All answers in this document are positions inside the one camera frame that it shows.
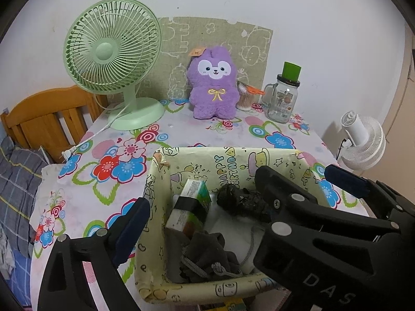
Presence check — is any black plastic bag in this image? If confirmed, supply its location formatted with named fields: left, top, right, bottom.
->
left=217, top=184, right=271, bottom=222

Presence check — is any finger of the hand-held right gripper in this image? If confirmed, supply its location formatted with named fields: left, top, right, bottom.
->
left=254, top=166, right=401, bottom=231
left=325, top=165, right=415, bottom=230

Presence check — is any crumpled white cloth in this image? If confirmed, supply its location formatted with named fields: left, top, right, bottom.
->
left=0, top=227, right=13, bottom=279

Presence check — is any cotton swab container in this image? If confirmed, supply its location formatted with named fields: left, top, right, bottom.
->
left=237, top=81, right=257, bottom=111

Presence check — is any yellow cartoon tissue packet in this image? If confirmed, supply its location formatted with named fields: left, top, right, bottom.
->
left=199, top=297, right=248, bottom=311

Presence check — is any yellow cartoon print storage box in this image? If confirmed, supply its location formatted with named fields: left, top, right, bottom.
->
left=134, top=147, right=320, bottom=304

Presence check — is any green white packet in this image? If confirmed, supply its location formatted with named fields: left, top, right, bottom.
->
left=166, top=179, right=212, bottom=234

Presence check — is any purple plush bunny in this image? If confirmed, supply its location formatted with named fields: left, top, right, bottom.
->
left=187, top=46, right=240, bottom=119

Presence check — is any wooden bed headboard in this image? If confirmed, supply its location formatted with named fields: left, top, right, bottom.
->
left=0, top=86, right=109, bottom=164

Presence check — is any blue bed sheet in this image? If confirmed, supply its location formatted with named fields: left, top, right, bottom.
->
left=0, top=253, right=33, bottom=308

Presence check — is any grey plaid pillow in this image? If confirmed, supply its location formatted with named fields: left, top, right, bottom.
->
left=0, top=136, right=47, bottom=260

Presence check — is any white standing fan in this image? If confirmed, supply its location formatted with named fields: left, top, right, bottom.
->
left=337, top=111, right=386, bottom=171

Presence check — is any white fan power cable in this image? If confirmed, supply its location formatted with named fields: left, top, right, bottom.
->
left=61, top=104, right=130, bottom=162

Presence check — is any green desk fan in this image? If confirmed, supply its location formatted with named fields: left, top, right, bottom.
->
left=63, top=0, right=166, bottom=131

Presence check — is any beige door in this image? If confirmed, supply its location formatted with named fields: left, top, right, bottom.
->
left=383, top=23, right=415, bottom=182

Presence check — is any glass mug jar green lid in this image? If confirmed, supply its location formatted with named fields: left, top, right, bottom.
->
left=262, top=61, right=302, bottom=124

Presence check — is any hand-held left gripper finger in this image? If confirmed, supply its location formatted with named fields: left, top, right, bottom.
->
left=37, top=197, right=151, bottom=311

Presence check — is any grey drawstring pouch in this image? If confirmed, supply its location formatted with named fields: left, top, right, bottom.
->
left=165, top=227, right=242, bottom=284

